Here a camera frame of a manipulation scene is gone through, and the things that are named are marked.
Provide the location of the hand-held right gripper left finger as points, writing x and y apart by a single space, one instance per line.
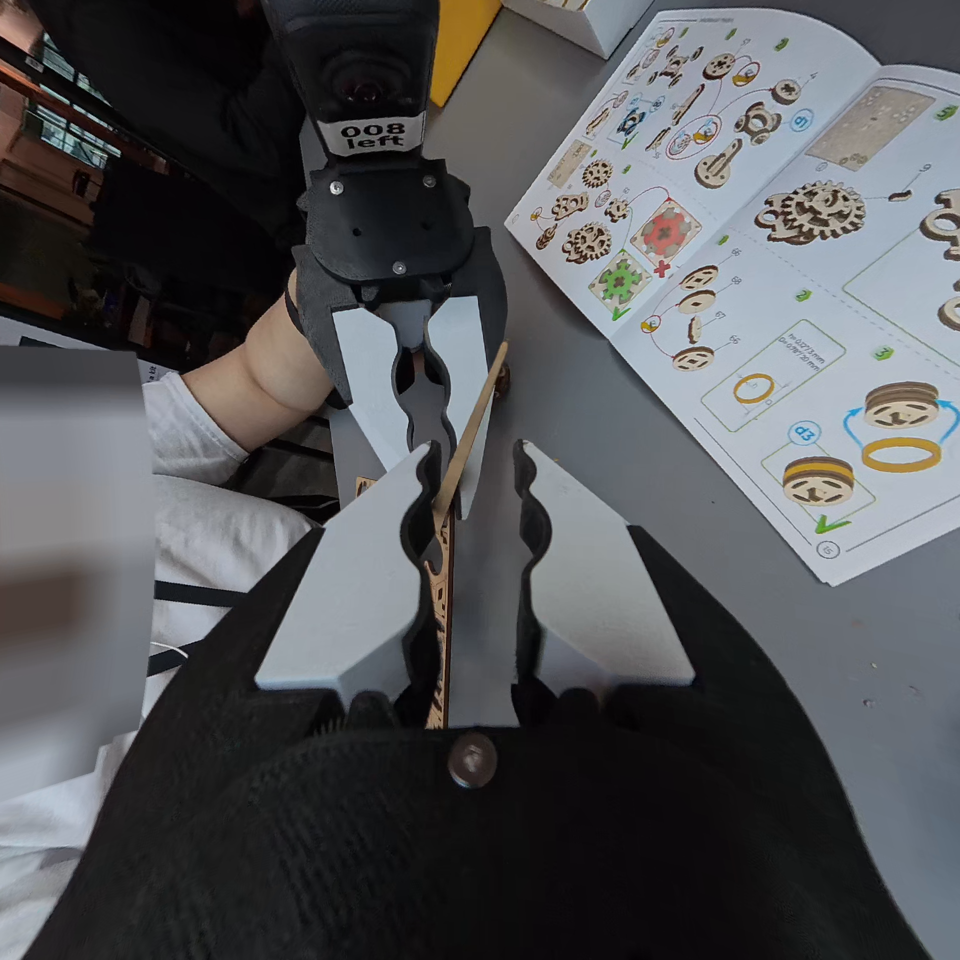
337 600

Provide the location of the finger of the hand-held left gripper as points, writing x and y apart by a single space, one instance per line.
364 375
465 360

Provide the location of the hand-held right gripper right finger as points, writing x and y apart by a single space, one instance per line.
600 600

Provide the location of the laser-cut wooden parts sheet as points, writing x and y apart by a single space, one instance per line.
441 600

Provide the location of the person's left forearm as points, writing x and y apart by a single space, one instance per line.
255 375

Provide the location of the round dark wooden part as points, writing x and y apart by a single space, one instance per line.
504 381

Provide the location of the yellow board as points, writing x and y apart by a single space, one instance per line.
461 45

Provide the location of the white cardboard box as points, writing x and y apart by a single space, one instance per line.
585 22

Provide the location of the assembly instruction booklet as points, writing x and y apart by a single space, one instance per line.
750 262

